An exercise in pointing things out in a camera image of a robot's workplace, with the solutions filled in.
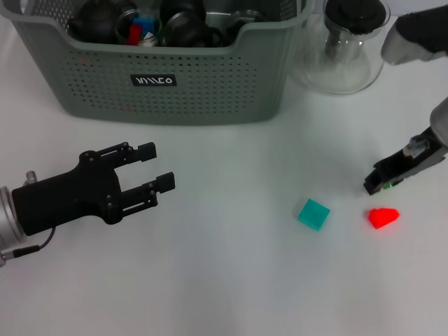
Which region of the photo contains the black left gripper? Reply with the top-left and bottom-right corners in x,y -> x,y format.
12,141 -> 176,236

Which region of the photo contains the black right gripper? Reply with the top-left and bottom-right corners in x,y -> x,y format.
363,127 -> 448,195

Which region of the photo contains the red sloped toy brick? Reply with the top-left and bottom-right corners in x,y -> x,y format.
367,206 -> 400,230

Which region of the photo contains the dark red toy brick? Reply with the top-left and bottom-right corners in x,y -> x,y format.
127,24 -> 143,46

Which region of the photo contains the blue square toy plate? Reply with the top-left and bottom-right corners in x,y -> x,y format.
132,17 -> 157,36

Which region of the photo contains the grey-green perforated storage bin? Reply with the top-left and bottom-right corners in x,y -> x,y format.
0,0 -> 316,126

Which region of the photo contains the right gripper silver plug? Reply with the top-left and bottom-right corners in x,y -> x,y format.
404,136 -> 431,158

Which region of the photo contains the teal square toy plate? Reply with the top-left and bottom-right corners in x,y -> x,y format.
296,198 -> 332,232

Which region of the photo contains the clear glass carafe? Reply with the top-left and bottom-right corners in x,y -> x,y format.
295,0 -> 391,95

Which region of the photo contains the dark clay teapot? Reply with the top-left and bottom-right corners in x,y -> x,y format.
66,0 -> 122,45

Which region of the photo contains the black carafe lid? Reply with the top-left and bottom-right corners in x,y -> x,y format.
323,0 -> 391,35

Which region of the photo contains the left arm cable connector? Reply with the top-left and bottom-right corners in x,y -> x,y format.
0,227 -> 57,267

